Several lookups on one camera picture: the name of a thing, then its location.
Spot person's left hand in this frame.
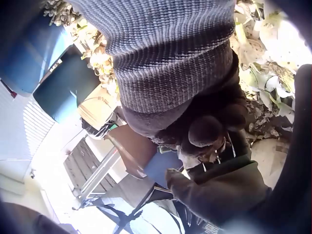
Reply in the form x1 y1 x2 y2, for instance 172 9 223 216
165 160 273 228

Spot person's right hand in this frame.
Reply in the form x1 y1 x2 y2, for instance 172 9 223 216
65 0 248 153

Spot person's right fingers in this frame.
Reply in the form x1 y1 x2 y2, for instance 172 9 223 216
188 102 248 149

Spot person's left fingers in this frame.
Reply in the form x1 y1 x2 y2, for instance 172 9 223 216
165 168 195 203

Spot withered vegetable leaf scrap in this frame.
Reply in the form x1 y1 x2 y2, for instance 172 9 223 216
177 138 228 171

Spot blue flat board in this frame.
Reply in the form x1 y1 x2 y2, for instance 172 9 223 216
143 152 184 189

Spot brown stool seat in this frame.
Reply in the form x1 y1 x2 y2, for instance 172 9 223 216
104 125 159 180

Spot pile of pale cabbage leaves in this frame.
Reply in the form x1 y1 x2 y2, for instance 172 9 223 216
230 0 312 140

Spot cardboard box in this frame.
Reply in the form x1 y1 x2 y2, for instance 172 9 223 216
78 84 121 131

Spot pile of yellowish vegetable trimmings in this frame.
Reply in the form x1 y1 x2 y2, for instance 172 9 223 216
43 0 120 92

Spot dark plastic crate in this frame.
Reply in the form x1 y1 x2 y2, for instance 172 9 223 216
33 45 101 123

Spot white roller shutter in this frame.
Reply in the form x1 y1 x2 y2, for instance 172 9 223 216
0 79 55 162

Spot blue plastic crate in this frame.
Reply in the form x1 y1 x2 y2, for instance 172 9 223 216
0 10 75 98

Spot metal ladder frame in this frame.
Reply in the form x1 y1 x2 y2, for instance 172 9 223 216
72 147 122 210

